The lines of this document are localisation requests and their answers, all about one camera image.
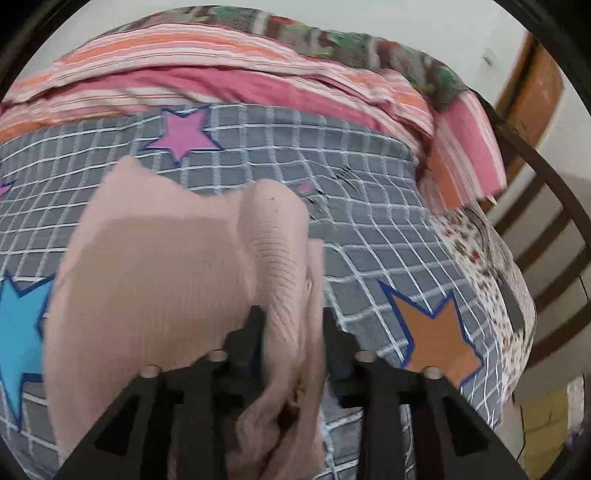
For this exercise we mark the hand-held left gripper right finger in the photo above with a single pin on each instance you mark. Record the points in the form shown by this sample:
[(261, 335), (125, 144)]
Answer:
[(336, 346)]

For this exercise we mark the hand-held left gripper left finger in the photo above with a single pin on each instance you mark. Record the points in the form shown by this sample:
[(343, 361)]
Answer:
[(251, 337)]

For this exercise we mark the pink knit sweater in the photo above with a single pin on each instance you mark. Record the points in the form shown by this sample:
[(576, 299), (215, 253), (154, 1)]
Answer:
[(161, 277)]

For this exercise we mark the grey checked star blanket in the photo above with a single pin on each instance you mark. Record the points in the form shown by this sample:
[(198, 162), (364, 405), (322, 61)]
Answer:
[(369, 240)]

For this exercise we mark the floral bed sheet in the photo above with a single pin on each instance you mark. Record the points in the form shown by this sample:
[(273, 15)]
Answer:
[(471, 240)]

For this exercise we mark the black phone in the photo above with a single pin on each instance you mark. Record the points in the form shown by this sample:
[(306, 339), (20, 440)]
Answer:
[(512, 304)]

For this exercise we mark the yellow bag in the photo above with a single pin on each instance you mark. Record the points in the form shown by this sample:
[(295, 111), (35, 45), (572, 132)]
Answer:
[(547, 420)]

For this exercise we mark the pink orange striped quilt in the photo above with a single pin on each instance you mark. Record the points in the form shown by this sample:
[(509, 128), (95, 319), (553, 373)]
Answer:
[(184, 50)]

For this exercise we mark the brown green patterned quilt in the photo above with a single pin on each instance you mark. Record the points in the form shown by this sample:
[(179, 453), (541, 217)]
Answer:
[(346, 46)]

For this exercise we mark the wooden door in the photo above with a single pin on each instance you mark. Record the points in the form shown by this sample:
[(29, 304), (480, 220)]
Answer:
[(535, 101)]

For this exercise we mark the dark wooden bed frame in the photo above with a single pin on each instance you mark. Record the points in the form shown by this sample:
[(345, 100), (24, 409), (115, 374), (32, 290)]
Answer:
[(554, 184)]

